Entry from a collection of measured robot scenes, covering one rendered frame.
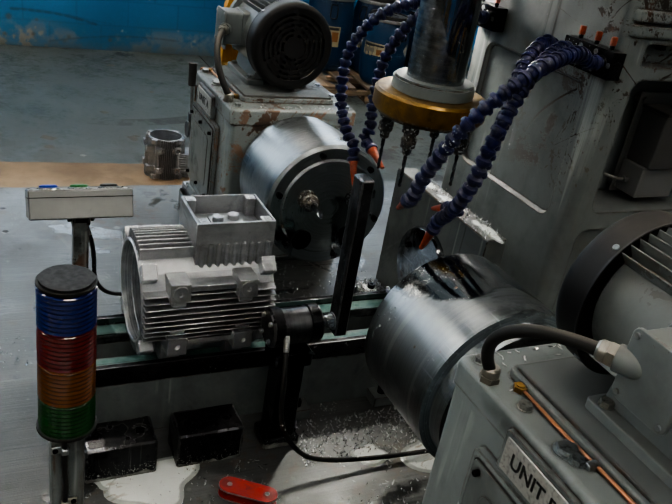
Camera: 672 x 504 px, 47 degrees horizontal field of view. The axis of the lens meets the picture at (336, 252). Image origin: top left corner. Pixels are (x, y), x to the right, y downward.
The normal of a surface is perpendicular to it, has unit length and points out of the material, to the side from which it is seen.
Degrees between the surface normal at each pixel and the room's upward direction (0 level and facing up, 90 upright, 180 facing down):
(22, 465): 0
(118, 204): 69
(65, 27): 90
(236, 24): 90
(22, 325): 0
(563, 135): 90
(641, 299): 61
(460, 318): 36
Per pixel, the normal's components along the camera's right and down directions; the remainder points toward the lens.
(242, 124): 0.40, 0.47
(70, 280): 0.15, -0.88
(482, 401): -0.90, 0.06
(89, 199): 0.43, 0.11
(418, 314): -0.60, -0.51
